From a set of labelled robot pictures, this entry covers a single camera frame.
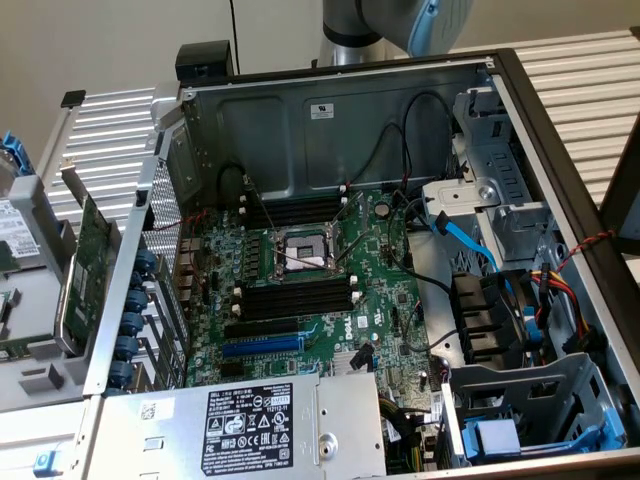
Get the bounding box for green ram stick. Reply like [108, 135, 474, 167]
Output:
[0, 337, 55, 360]

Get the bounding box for silver CPU socket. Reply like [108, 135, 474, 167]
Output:
[267, 219, 349, 286]

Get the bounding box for metal locking lever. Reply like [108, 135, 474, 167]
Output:
[248, 177, 281, 236]
[335, 227, 374, 265]

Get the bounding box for green Dell motherboard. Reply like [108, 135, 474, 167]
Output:
[184, 187, 446, 401]

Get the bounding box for long black expansion slot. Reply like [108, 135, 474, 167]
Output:
[223, 318, 302, 340]

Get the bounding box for blue expansion slot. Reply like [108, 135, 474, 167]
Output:
[222, 335, 304, 358]

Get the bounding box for silver chipset heatsink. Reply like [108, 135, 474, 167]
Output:
[332, 349, 376, 377]

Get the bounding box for silver metal disk bay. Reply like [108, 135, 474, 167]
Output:
[419, 179, 551, 266]

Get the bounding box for open grey PC case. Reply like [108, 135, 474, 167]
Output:
[82, 47, 640, 480]

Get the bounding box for black box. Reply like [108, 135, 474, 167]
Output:
[174, 42, 236, 84]

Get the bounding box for green graphics card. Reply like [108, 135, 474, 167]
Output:
[54, 194, 115, 356]

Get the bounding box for grey metal disk bay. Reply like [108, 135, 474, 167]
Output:
[439, 352, 626, 469]

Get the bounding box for silver power supply unit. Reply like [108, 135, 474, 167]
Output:
[82, 372, 389, 480]

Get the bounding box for blue disk caddy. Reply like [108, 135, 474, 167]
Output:
[462, 407, 626, 461]

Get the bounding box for silver hard disk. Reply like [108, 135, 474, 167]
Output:
[0, 199, 41, 259]

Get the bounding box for dark brown panel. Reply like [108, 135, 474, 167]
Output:
[597, 112, 640, 256]

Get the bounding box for blue case latch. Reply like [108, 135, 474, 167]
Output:
[32, 449, 59, 476]

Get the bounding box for blue SATA wire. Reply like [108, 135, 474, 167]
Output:
[434, 210, 516, 296]

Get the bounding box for short red-black twisted wire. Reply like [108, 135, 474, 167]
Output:
[152, 209, 209, 234]

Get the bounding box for thin black looped wire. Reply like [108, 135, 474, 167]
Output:
[349, 92, 456, 194]

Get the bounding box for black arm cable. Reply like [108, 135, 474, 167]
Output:
[229, 0, 240, 76]

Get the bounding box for yellow red power wires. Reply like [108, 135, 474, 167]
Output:
[529, 269, 594, 346]

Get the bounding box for long red-black twisted wire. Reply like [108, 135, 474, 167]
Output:
[554, 229, 619, 274]

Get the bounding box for blue plastic bracket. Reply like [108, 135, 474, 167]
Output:
[0, 130, 36, 176]

